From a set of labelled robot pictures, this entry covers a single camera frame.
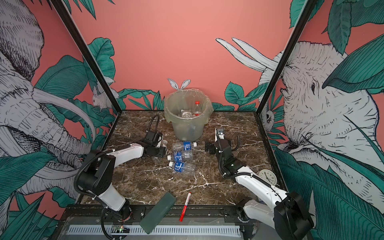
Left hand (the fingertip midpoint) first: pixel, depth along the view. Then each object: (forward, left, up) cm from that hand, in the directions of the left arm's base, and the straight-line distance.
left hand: (161, 148), depth 95 cm
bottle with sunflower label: (+8, -17, +24) cm, 30 cm away
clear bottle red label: (+20, -24, +13) cm, 34 cm away
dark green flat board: (-36, -2, -2) cm, 36 cm away
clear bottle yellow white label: (+4, -2, +1) cm, 4 cm away
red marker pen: (-37, -14, -2) cm, 40 cm away
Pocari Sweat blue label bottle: (-6, -14, +1) cm, 15 cm away
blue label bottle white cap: (-14, -14, +2) cm, 20 cm away
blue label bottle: (0, -15, +3) cm, 15 cm away
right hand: (-3, -32, +17) cm, 36 cm away
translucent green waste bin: (+10, -18, +6) cm, 21 cm away
